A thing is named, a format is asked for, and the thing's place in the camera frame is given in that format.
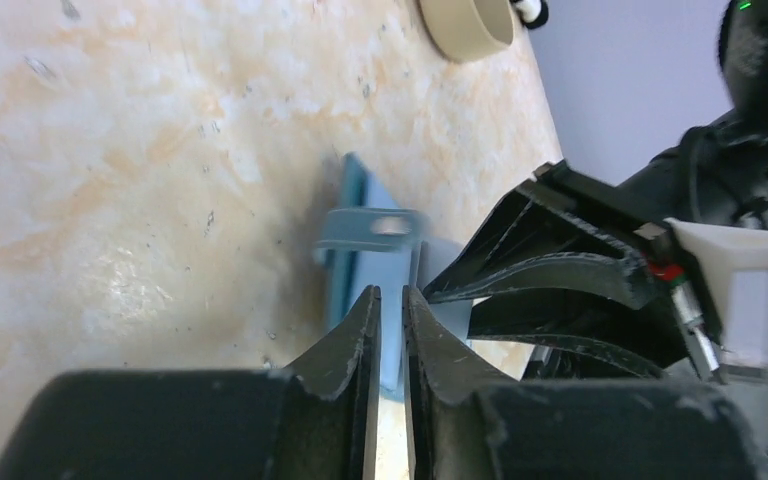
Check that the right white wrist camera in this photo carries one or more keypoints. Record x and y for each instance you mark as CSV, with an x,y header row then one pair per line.
x,y
734,265

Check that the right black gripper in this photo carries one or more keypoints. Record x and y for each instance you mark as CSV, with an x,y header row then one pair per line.
x,y
564,230

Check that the blue leather card holder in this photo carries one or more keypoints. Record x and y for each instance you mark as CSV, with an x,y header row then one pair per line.
x,y
367,239

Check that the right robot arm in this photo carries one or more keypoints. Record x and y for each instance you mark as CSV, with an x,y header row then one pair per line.
x,y
718,173

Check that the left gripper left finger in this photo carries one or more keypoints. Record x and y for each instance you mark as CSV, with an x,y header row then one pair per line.
x,y
329,418

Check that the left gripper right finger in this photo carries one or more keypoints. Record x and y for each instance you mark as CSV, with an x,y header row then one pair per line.
x,y
447,427

